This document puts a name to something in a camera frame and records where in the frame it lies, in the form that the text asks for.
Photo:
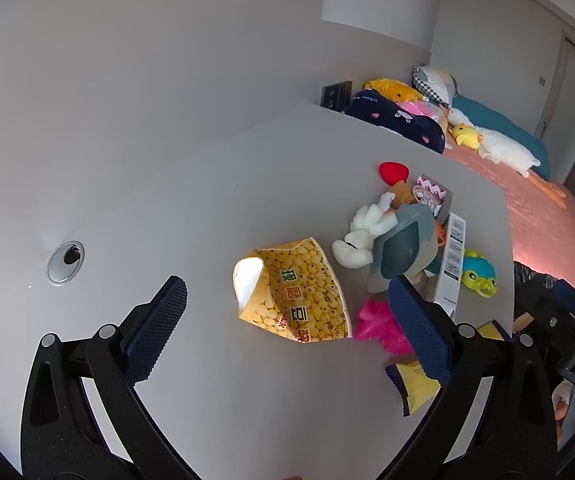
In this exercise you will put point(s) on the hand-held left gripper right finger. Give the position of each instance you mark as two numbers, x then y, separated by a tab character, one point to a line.
417	325

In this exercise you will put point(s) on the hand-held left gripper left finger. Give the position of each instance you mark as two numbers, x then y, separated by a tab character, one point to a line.
160	322

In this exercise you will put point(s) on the pink toy figure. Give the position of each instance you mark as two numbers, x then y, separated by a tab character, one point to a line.
375	322

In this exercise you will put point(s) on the yellow snack packet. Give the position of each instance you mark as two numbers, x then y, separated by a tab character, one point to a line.
415	385

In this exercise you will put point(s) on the long white carton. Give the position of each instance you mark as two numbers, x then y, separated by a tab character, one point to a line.
452	260

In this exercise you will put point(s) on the green yellow frog toy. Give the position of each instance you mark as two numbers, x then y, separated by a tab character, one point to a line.
477	272

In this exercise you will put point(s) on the teal grey toy figure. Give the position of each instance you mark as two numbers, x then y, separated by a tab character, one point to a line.
402	245

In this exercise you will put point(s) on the yellow printed paper bag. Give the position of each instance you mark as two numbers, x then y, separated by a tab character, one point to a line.
307	300

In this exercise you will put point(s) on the white plush toy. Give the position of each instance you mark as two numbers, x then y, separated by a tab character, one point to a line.
362	225

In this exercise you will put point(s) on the person's right hand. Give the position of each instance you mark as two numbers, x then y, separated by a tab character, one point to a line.
561	410

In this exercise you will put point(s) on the pink bed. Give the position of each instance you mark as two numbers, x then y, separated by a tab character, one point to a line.
537	215

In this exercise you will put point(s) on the orange crab toy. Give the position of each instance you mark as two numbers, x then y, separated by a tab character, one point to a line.
438	234

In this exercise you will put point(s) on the brown potato toy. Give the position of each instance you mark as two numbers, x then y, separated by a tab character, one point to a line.
402	192

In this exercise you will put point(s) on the red heart toy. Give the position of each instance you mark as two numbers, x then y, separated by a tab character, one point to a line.
393	171

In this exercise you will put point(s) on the white goose plush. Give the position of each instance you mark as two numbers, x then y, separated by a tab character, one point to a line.
505	150

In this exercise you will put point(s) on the teal pillow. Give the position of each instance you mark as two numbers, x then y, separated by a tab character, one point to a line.
497	120

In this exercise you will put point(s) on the yellow duck plush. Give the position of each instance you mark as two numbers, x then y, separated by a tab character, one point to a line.
465	136

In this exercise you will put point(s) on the navy printed blanket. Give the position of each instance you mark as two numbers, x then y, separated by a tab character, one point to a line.
397	120

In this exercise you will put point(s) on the white wardrobe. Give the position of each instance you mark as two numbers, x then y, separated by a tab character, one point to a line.
572	85

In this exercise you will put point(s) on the pink cloth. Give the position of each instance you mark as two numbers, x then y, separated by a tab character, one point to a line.
422	110

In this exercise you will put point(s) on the yellow plush toy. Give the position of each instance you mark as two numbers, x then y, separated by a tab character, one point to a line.
392	89

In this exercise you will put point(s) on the checkered pillow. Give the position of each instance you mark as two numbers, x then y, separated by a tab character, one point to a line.
435	82

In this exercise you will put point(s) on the black wall socket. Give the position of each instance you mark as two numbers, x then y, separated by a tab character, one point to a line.
336	95

